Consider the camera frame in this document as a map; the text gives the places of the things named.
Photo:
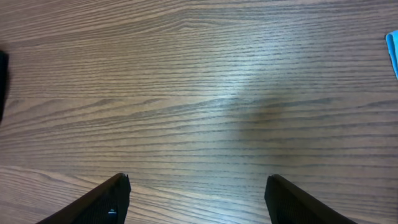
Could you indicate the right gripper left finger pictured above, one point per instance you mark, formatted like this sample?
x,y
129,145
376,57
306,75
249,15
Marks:
x,y
106,204

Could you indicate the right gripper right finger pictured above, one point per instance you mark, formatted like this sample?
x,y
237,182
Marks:
x,y
289,204

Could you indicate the light blue printed t-shirt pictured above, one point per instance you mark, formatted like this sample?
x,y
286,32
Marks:
x,y
391,41

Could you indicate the black shorts grey waistband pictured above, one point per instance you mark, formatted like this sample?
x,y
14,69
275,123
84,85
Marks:
x,y
4,62

